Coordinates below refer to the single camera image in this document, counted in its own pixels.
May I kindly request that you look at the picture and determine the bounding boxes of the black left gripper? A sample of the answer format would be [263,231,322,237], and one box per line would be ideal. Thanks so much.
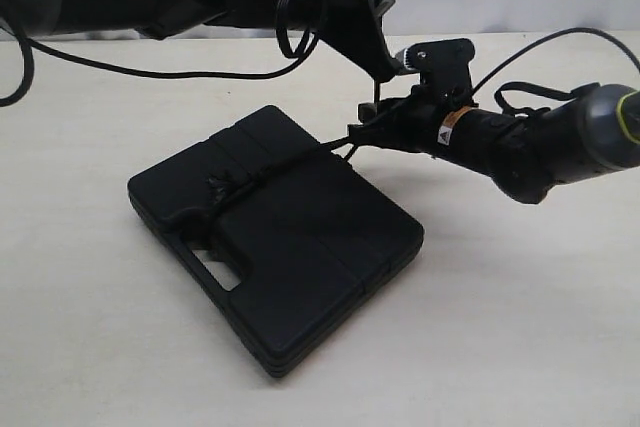
[274,0,399,82]

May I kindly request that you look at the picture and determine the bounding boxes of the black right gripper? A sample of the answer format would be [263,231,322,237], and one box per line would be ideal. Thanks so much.
[348,85,475,152]

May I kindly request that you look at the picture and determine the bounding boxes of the black plastic carrying case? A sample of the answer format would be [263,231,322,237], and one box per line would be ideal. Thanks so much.
[127,105,424,378]

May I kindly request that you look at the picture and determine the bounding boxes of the black braided rope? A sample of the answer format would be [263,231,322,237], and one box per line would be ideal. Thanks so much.
[204,0,409,213]

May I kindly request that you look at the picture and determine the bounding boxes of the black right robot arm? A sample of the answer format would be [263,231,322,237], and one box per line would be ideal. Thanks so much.
[348,82,639,205]

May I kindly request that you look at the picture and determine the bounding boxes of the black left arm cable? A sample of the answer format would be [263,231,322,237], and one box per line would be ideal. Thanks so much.
[0,0,321,108]

